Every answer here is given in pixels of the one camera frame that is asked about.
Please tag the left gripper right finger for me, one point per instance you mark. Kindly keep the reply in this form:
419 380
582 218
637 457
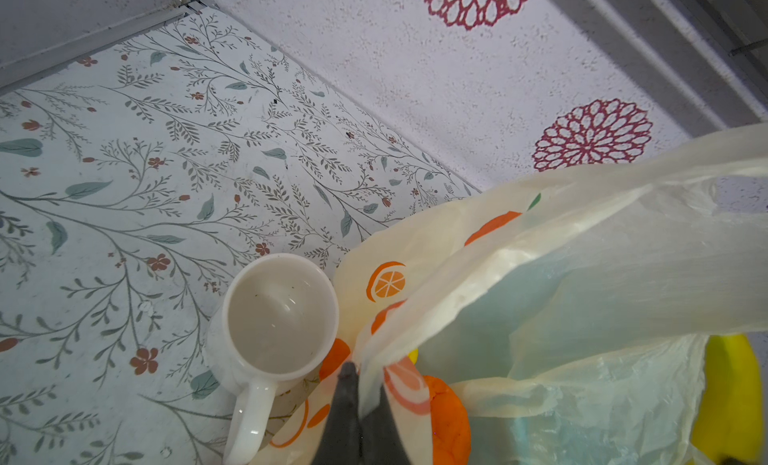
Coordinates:
381 443

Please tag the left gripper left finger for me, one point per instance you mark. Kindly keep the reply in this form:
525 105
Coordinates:
340 443

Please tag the orange fruit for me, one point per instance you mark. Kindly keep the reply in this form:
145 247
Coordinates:
451 431

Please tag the cream plastic bag orange print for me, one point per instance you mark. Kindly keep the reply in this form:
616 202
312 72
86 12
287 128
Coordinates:
570 311

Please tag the yellow banana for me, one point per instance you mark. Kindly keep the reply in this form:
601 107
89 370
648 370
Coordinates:
730 425

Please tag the white ceramic mug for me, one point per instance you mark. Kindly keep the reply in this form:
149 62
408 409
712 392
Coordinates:
276 323

